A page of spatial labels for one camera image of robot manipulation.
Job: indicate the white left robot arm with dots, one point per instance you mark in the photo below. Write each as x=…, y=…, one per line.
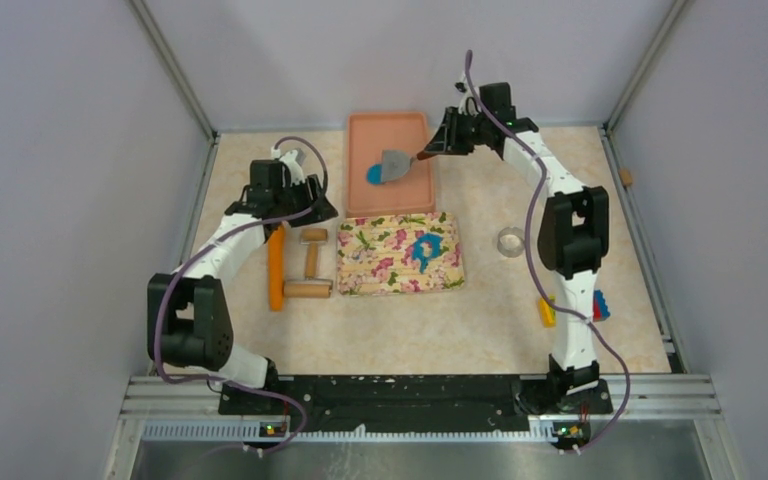
x=188, y=324

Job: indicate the small wooden cork piece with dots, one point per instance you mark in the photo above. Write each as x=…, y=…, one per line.
x=626, y=177

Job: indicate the pink rectangular tray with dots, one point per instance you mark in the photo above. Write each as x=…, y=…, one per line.
x=368, y=134

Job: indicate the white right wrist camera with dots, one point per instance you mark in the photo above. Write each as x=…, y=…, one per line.
x=467, y=104

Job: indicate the wooden double-ended roller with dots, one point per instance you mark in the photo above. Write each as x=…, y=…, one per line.
x=311, y=286

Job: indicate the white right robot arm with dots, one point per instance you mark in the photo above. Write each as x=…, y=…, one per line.
x=573, y=234

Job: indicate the blue dough piece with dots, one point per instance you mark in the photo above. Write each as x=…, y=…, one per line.
x=374, y=174

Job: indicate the metal scraper wooden handle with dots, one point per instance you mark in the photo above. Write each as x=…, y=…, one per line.
x=395, y=164

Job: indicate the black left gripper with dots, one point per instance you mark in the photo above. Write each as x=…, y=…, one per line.
x=314, y=188

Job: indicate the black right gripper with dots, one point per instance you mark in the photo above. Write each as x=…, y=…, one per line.
x=446, y=140

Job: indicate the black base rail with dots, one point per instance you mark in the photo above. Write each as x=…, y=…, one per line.
x=414, y=403

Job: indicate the yellow red blue toy block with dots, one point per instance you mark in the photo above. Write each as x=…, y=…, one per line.
x=547, y=315

